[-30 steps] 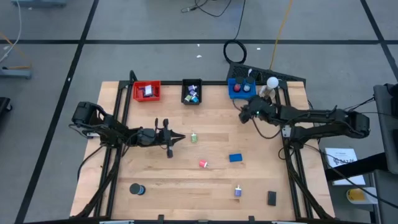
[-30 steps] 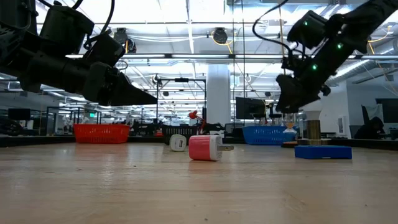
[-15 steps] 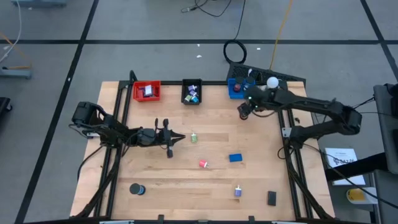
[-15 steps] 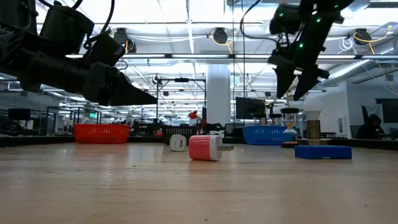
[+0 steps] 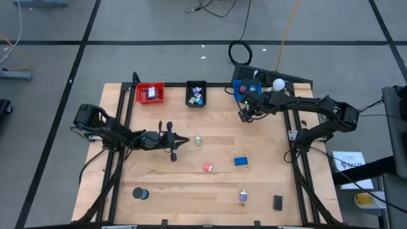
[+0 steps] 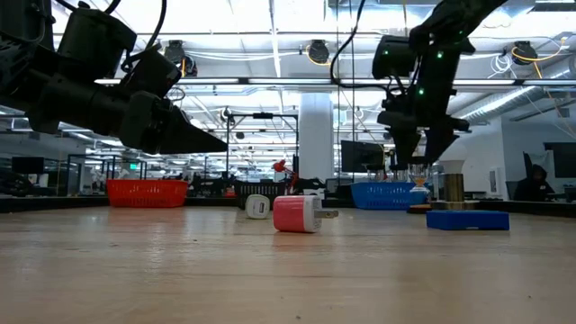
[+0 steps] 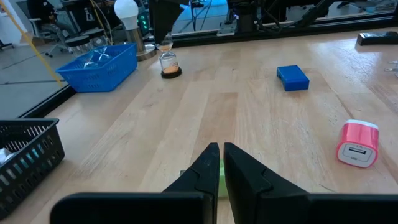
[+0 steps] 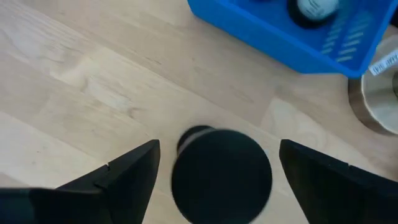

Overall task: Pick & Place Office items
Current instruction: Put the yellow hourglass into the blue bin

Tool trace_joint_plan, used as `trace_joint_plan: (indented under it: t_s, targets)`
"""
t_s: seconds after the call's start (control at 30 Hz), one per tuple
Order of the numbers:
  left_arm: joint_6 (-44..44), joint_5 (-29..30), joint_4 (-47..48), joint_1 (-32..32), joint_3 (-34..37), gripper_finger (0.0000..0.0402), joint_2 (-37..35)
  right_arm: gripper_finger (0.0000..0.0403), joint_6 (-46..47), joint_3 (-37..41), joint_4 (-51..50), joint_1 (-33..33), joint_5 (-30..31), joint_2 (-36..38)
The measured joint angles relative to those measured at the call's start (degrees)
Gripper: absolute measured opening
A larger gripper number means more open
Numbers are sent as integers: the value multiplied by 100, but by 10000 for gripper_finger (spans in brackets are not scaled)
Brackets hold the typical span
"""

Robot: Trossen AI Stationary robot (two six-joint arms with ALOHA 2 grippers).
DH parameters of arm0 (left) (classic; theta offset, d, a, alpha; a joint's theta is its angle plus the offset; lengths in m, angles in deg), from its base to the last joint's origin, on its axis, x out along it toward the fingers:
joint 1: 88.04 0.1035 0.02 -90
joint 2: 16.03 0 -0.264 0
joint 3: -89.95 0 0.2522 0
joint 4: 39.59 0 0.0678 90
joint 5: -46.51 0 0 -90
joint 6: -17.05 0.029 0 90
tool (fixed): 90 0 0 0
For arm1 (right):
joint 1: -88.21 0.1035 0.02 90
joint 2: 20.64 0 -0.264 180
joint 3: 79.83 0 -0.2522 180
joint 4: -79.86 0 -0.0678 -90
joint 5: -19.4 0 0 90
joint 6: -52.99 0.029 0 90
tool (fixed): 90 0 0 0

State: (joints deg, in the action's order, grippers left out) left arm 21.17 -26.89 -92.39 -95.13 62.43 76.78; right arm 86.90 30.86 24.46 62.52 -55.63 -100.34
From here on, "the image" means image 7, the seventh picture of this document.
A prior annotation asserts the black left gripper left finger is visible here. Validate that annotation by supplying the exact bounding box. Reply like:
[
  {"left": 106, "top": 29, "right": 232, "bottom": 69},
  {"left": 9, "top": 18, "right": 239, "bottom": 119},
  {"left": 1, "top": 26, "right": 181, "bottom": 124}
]
[{"left": 49, "top": 142, "right": 220, "bottom": 224}]

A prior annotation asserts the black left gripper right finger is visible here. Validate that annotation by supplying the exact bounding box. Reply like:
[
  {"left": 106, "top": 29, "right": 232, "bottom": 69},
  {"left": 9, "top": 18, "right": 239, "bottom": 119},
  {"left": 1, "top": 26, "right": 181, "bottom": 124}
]
[{"left": 224, "top": 142, "right": 398, "bottom": 224}]

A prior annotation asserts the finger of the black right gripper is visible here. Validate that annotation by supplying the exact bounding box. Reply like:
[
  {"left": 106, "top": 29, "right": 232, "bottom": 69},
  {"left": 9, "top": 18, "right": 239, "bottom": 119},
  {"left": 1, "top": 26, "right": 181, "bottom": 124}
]
[{"left": 149, "top": 0, "right": 185, "bottom": 44}]

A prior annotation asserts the hourglass with orange sand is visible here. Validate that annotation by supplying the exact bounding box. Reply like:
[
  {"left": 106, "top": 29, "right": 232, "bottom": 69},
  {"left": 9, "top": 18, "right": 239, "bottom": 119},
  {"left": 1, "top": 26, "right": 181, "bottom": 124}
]
[{"left": 154, "top": 30, "right": 183, "bottom": 80}]

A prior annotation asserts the green usb wall charger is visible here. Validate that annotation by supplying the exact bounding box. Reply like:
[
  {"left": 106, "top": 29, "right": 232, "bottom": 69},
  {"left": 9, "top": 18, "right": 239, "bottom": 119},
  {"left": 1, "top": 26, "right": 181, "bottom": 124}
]
[{"left": 179, "top": 159, "right": 230, "bottom": 199}]

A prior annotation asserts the hourglass with pale sand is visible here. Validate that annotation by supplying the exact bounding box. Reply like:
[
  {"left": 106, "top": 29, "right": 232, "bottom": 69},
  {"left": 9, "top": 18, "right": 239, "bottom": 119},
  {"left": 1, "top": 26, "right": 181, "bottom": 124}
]
[{"left": 93, "top": 45, "right": 112, "bottom": 63}]

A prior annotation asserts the hourglass with red sand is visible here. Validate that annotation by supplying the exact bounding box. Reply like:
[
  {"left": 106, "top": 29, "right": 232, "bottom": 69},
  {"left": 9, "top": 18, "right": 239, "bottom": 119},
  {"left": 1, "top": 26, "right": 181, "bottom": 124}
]
[{"left": 81, "top": 49, "right": 100, "bottom": 70}]

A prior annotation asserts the pink usb wall charger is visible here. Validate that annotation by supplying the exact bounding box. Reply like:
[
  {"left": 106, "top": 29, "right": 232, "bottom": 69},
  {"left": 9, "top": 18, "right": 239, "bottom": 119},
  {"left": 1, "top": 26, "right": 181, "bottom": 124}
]
[{"left": 335, "top": 119, "right": 380, "bottom": 169}]

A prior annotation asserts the blue plastic box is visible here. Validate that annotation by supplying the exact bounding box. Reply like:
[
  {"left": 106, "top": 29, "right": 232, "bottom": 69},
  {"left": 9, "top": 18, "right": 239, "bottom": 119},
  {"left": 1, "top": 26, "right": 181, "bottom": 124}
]
[{"left": 276, "top": 64, "right": 310, "bottom": 92}]

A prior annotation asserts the purple usb wall charger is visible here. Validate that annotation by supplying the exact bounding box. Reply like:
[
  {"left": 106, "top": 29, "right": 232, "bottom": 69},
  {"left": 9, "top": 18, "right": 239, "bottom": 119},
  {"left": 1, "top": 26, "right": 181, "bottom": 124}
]
[{"left": 383, "top": 59, "right": 398, "bottom": 78}]

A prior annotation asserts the black plastic box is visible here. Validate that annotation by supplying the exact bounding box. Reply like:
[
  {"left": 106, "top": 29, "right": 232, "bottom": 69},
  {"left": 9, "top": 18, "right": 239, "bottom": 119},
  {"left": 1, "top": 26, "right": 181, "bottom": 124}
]
[{"left": 356, "top": 30, "right": 398, "bottom": 47}]

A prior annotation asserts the black office chair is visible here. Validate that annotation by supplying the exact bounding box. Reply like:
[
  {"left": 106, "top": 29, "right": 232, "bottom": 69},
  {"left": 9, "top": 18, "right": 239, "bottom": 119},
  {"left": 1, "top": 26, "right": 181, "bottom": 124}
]
[{"left": 63, "top": 27, "right": 108, "bottom": 58}]

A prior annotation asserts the white bulb lamp metal base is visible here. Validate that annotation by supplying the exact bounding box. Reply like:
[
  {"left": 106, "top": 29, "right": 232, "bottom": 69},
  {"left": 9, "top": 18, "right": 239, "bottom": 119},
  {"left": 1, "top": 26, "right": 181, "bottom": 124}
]
[{"left": 113, "top": 0, "right": 158, "bottom": 62}]

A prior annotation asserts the blue plastic basket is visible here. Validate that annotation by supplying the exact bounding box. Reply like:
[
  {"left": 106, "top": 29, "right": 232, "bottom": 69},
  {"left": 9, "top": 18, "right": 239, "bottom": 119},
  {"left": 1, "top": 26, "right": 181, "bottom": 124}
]
[{"left": 55, "top": 42, "right": 138, "bottom": 93}]

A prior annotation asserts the person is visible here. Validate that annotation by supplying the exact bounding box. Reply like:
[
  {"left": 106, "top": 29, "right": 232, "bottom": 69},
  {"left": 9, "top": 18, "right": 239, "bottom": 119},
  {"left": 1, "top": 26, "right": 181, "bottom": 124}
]
[{"left": 26, "top": 0, "right": 58, "bottom": 32}]

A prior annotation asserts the black plastic basket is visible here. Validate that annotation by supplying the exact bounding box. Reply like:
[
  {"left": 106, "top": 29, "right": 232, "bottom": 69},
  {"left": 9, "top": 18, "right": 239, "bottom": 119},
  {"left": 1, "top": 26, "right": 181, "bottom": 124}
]
[{"left": 0, "top": 118, "right": 65, "bottom": 220}]

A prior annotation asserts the thick yellow hanging cable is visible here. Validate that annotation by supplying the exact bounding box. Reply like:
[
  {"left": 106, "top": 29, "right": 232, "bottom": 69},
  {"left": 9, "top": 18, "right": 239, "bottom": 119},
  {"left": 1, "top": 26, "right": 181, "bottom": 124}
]
[{"left": 0, "top": 0, "right": 65, "bottom": 88}]

